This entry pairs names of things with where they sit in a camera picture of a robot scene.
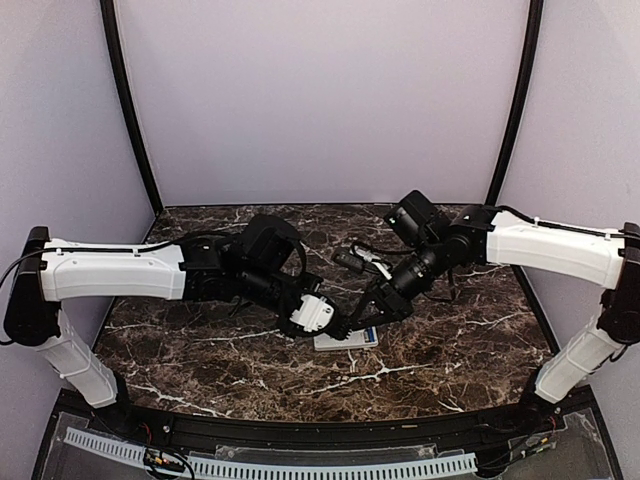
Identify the black front rail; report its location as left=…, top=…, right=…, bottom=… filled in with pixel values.
left=49, top=384, right=601, bottom=454

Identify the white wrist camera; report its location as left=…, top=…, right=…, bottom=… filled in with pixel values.
left=332, top=245, right=392, bottom=279
left=289, top=294, right=336, bottom=333

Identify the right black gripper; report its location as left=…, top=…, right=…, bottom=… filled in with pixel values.
left=348, top=236, right=448, bottom=331

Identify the black frame post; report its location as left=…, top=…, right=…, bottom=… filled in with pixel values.
left=485, top=0, right=544, bottom=206
left=99, top=0, right=164, bottom=216

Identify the white slotted cable duct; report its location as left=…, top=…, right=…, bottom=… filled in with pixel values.
left=63, top=427, right=477, bottom=479

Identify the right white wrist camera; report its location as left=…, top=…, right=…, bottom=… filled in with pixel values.
left=332, top=245, right=392, bottom=279

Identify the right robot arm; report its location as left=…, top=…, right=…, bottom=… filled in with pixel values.
left=349, top=190, right=639, bottom=434

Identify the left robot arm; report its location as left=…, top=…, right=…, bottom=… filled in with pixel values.
left=2, top=214, right=350, bottom=436

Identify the right black frame post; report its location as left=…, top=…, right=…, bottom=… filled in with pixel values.
left=485, top=0, right=544, bottom=206

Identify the left black frame post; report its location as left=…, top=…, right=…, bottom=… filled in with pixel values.
left=99, top=0, right=164, bottom=216

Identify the white remote control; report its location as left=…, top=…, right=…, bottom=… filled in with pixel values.
left=313, top=329, right=379, bottom=352

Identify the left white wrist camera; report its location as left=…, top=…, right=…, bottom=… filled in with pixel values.
left=289, top=294, right=336, bottom=333

